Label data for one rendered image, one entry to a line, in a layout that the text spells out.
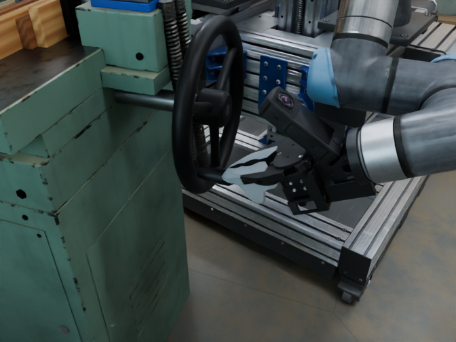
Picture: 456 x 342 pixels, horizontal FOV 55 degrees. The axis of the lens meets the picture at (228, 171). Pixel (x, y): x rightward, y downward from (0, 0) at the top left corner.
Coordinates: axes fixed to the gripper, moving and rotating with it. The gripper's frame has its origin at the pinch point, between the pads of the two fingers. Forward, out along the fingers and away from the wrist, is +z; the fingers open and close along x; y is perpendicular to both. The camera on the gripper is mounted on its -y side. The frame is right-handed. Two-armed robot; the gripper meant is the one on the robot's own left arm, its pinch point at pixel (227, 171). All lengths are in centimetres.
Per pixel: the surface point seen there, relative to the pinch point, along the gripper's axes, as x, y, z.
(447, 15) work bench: 289, 82, -12
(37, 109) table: -9.1, -20.6, 15.3
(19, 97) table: -10.7, -23.2, 14.7
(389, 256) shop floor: 68, 87, 9
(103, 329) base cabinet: -10.8, 23.1, 38.9
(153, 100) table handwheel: 8.7, -11.4, 12.9
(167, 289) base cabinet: 14, 40, 49
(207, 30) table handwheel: 8.2, -18.1, -3.1
